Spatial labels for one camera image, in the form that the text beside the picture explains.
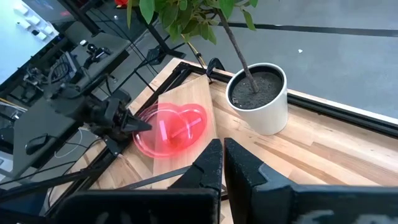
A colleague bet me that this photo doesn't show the wooden shelf black metal frame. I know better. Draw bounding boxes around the wooden shelf black metal frame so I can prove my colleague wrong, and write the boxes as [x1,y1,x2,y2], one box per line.
[119,73,229,200]

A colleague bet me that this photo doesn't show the white cable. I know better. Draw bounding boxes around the white cable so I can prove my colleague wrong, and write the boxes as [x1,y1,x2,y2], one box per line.
[53,127,85,159]

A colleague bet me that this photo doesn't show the black computer mouse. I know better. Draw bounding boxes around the black computer mouse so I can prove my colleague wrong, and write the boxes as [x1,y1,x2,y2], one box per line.
[25,133,50,156]

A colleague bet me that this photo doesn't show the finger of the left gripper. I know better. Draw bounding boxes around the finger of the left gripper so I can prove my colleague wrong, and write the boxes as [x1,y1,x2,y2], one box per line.
[121,108,153,133]

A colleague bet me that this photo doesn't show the black tripod stand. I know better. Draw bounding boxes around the black tripod stand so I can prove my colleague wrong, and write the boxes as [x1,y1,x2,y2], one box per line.
[133,9,187,79]

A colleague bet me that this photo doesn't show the green potted tree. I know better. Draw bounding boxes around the green potted tree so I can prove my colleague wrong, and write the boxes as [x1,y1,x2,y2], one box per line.
[126,0,259,94]

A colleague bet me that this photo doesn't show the black table clamp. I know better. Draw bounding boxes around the black table clamp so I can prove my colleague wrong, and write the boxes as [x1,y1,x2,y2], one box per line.
[206,57,226,78]

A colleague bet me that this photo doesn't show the black frame post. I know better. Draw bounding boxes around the black frame post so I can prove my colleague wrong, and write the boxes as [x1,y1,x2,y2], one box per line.
[0,167,107,195]

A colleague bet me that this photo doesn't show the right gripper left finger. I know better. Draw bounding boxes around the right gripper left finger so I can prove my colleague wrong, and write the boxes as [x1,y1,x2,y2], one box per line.
[57,139,223,224]

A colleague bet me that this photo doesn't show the white plant pot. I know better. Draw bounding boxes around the white plant pot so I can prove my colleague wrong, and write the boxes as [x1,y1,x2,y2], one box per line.
[225,62,289,136]

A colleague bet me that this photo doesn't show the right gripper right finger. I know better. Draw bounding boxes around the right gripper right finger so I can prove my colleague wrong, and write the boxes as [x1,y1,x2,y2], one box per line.
[223,138,398,224]

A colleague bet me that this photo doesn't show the translucent pink plate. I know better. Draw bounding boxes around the translucent pink plate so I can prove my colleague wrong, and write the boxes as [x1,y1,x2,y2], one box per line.
[132,102,208,160]

